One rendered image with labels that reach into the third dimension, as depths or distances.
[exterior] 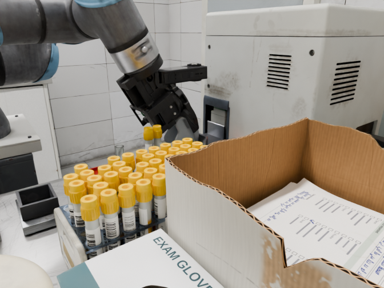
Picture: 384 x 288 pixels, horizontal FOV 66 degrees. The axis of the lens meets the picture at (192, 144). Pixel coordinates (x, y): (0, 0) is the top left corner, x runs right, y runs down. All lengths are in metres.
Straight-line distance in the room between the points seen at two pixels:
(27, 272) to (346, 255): 0.27
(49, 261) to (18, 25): 0.33
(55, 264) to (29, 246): 0.06
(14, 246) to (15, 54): 0.46
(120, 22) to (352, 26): 0.36
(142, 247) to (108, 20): 0.33
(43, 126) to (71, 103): 0.72
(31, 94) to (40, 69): 1.30
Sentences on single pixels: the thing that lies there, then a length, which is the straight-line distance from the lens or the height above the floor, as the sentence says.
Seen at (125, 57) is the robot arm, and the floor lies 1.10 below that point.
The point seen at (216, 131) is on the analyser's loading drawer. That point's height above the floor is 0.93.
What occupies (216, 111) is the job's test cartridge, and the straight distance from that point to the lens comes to 0.66.
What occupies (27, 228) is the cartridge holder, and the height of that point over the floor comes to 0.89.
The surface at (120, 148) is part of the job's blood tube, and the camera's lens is 0.44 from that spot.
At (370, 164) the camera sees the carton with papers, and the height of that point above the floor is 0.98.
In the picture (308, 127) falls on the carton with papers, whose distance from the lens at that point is 0.45.
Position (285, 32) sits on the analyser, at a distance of 0.53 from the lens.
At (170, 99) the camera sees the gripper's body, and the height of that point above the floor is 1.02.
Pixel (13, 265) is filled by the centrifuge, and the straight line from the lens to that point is 0.25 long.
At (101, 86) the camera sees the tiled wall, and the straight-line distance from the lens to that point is 2.90.
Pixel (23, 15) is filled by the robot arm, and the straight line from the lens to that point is 0.52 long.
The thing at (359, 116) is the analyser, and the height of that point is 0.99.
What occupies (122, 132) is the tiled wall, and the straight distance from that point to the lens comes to 3.07.
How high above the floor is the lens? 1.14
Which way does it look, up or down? 20 degrees down
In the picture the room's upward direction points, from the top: straight up
